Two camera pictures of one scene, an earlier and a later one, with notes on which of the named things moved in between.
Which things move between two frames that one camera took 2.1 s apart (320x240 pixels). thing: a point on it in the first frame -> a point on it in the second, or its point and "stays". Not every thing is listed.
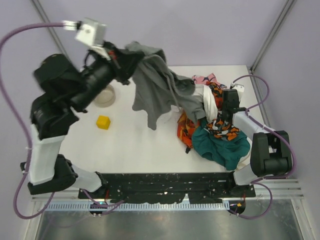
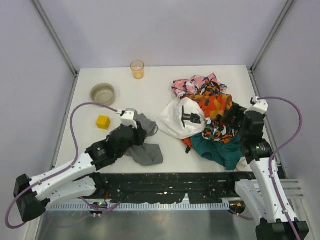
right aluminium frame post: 288,6 stays
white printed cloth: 209,104 -> 181,118
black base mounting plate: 134,188 stays
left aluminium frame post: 52,30 stays
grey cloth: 156,87 -> 147,154
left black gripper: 124,64 -> 141,132
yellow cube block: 103,122 stays
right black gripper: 230,110 -> 235,113
